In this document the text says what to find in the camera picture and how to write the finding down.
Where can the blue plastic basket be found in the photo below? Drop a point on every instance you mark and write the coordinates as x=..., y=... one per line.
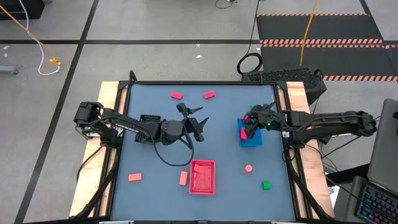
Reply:
x=253, y=141

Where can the orange rectangular block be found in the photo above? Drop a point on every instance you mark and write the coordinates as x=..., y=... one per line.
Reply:
x=199, y=168
x=135, y=177
x=183, y=178

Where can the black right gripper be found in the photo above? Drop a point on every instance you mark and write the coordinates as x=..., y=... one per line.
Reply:
x=267, y=119

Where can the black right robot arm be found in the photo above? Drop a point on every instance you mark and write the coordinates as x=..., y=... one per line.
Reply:
x=326, y=123

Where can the black floor box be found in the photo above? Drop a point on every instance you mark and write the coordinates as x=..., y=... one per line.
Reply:
x=18, y=9

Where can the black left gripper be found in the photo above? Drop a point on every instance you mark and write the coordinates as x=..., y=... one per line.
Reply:
x=191, y=127

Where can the black striped floor mat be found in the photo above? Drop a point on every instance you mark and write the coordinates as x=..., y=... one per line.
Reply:
x=342, y=59

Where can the backlit black keyboard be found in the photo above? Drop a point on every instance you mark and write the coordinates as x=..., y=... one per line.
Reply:
x=376, y=205

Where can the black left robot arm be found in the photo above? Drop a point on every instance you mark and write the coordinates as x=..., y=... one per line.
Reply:
x=124, y=126

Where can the red plastic basket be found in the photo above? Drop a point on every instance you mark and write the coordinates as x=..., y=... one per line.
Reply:
x=203, y=185

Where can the yellow gripper tag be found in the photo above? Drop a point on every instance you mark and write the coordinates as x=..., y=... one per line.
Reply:
x=273, y=98

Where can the black perforated computer tower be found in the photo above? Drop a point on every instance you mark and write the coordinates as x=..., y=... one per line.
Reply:
x=280, y=75

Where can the green block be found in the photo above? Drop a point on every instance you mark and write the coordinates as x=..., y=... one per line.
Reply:
x=266, y=185

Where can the black plastic basket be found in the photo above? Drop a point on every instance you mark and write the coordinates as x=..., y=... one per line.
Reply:
x=150, y=117

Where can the wooden side board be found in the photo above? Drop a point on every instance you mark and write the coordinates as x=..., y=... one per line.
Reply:
x=297, y=93
x=107, y=93

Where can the black table frame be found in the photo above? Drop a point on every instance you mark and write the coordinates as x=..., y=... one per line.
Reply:
x=202, y=83

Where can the orange cylinder block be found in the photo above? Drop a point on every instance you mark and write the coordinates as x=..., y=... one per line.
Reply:
x=248, y=169

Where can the red rectangular block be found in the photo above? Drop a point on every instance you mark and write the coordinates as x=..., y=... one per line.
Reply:
x=176, y=95
x=209, y=95
x=246, y=118
x=243, y=134

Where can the grey laptop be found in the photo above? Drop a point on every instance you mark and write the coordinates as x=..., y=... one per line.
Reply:
x=385, y=149

